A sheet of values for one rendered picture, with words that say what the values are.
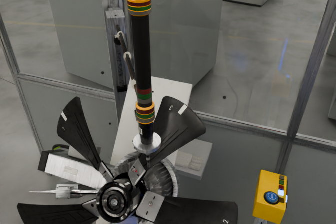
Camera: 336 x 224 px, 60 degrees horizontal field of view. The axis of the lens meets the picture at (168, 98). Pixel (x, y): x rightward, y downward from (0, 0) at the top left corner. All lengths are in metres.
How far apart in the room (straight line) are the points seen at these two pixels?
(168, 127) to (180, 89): 0.27
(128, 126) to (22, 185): 1.71
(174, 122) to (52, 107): 1.32
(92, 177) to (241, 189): 1.02
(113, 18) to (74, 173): 0.60
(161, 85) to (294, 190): 1.01
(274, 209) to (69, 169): 0.76
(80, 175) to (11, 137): 2.16
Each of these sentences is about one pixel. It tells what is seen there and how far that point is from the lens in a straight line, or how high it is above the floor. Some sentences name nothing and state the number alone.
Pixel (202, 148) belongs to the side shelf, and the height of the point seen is 0.86.
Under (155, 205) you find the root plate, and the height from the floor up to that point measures 1.19.
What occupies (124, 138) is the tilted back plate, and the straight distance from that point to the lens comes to 1.20.
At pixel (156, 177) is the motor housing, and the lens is 1.04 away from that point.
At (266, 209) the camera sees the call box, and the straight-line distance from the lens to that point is 1.16.
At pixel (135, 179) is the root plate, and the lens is 0.93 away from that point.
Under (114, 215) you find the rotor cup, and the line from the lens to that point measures 0.94.
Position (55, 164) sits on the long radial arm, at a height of 1.12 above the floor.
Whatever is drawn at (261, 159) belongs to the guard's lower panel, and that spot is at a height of 0.80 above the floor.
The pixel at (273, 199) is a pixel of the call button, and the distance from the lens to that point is 1.15.
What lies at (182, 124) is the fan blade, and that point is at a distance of 0.88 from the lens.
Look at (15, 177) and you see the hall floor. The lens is 2.86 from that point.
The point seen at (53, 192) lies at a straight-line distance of 1.19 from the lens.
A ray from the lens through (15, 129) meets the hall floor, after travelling 3.35.
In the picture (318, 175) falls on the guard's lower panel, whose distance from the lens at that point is 1.72.
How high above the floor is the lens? 1.97
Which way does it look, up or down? 35 degrees down
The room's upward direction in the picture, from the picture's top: straight up
